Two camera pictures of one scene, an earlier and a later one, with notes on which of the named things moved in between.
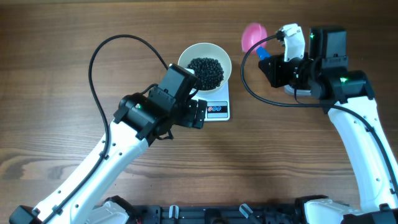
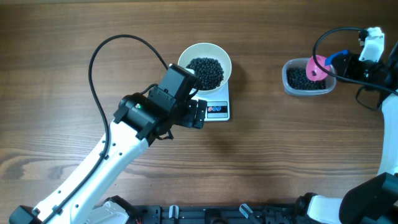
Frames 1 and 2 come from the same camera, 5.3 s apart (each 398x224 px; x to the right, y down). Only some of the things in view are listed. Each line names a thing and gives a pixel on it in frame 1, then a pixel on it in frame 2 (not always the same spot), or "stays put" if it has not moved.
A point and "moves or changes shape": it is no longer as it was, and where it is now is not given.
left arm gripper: x=193 y=112 stays put
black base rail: x=215 y=214 stays put
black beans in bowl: x=208 y=71 stays put
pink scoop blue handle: x=253 y=33 moves or changes shape
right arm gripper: x=273 y=70 → x=347 y=64
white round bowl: x=211 y=65 stays put
